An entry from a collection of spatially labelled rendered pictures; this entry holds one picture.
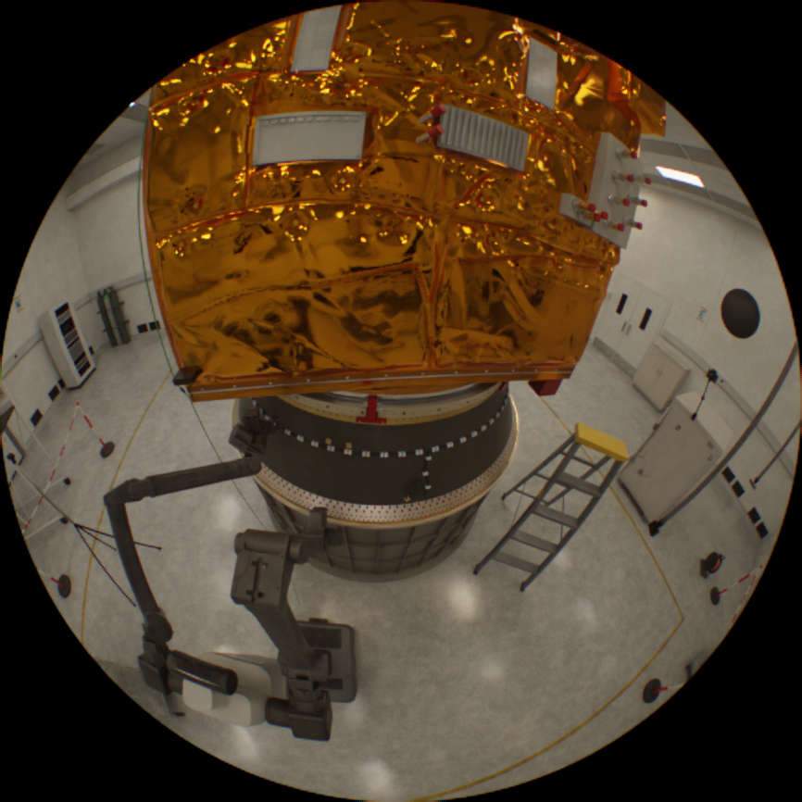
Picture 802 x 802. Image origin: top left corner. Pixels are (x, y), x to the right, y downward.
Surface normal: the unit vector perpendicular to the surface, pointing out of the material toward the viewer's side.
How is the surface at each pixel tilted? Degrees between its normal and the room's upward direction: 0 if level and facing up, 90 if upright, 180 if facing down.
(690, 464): 90
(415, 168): 90
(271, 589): 1
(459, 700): 0
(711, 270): 90
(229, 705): 0
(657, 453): 90
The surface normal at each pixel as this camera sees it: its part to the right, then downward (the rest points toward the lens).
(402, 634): 0.10, -0.76
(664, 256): -0.97, 0.08
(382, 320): 0.23, 0.62
